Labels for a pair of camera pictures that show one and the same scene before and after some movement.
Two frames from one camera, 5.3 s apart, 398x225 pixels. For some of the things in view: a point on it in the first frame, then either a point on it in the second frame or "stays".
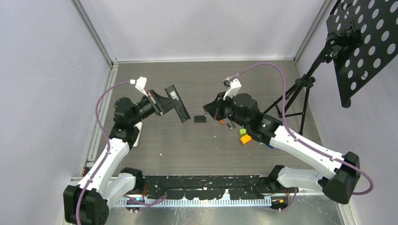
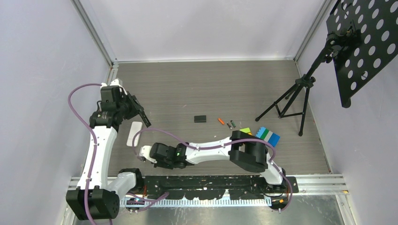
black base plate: (211, 187) stays
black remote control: (180, 109) -> (145, 119)
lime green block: (242, 131) stays
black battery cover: (200, 118) stays
